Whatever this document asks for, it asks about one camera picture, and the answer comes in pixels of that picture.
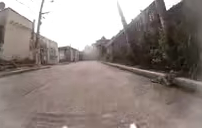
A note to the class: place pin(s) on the building with pitched roof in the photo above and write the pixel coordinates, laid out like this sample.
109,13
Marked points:
100,46

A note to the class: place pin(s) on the grey concrete road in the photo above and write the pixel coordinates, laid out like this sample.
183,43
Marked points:
89,93

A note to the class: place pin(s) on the grey low building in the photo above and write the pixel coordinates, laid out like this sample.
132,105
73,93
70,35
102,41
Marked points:
69,53

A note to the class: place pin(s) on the pale concrete kerb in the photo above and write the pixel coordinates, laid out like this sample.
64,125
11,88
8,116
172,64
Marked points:
145,72

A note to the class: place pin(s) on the leaning pale pole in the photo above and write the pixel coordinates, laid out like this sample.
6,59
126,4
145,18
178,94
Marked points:
123,20

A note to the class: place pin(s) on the robot's own part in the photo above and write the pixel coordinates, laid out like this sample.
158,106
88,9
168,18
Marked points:
133,125

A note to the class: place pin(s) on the wooden utility pole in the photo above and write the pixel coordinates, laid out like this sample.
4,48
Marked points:
38,31

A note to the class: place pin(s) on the raised concrete kerb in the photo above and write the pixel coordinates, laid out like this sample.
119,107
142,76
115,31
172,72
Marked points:
15,70

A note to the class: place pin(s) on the pale house with balustrade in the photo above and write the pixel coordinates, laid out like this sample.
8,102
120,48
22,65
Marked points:
12,36

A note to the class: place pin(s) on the long tall dark wall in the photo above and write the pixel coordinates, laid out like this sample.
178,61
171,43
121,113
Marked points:
149,30

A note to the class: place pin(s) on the bushes along wall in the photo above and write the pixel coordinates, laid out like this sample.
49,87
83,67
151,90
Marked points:
162,50

